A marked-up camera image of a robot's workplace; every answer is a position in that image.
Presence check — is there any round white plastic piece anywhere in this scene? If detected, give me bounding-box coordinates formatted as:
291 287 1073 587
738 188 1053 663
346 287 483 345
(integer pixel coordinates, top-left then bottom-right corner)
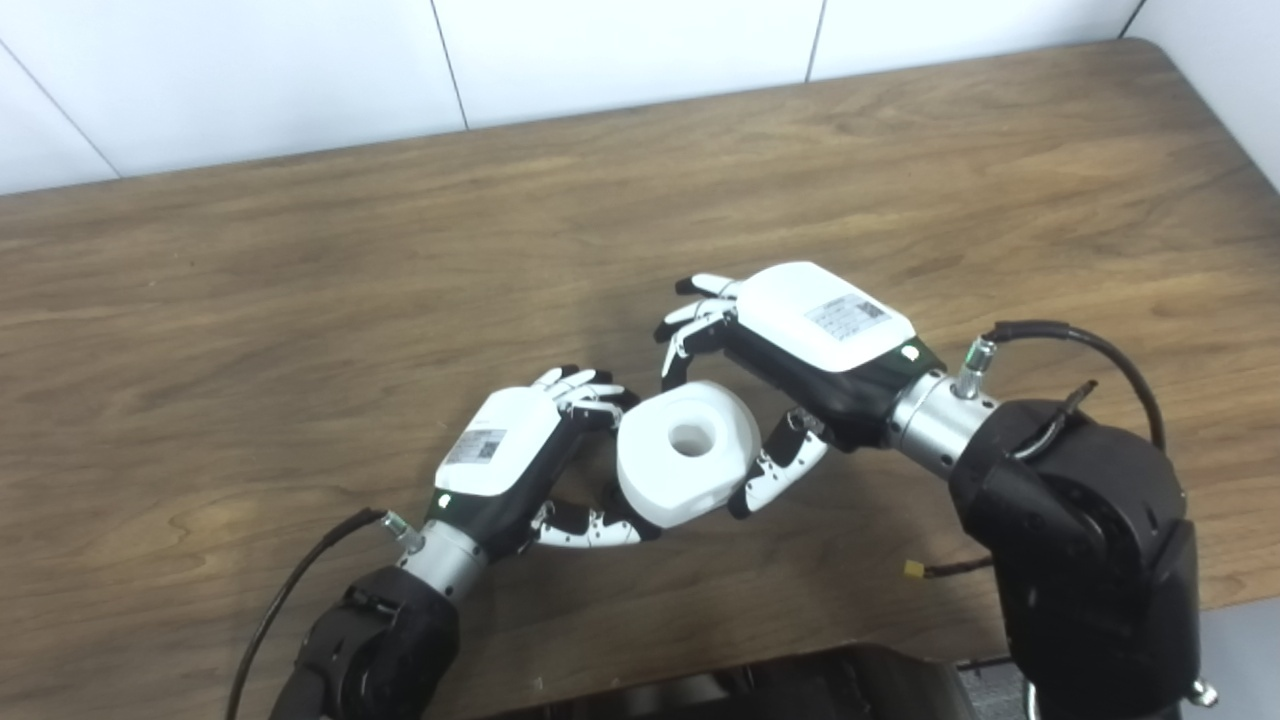
616 380 762 530

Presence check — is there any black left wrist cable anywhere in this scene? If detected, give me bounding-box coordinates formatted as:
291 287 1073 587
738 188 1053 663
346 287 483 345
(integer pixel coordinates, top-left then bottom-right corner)
225 507 421 720

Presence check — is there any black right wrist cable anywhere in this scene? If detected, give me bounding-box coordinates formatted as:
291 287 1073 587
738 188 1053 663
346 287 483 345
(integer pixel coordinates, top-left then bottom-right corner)
955 320 1168 451

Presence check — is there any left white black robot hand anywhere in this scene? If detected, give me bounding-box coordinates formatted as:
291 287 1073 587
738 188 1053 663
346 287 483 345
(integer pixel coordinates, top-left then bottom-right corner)
425 366 666 561

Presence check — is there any yellow tipped loose wire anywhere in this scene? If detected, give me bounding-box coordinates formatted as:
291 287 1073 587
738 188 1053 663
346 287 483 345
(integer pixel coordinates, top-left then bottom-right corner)
904 556 996 581

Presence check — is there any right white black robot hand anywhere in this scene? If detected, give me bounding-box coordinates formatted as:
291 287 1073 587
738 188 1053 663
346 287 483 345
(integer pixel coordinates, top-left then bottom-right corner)
655 262 946 519

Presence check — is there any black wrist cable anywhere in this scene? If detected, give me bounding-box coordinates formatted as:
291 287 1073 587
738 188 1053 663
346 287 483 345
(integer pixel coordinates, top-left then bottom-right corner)
225 507 421 720
955 320 1168 451

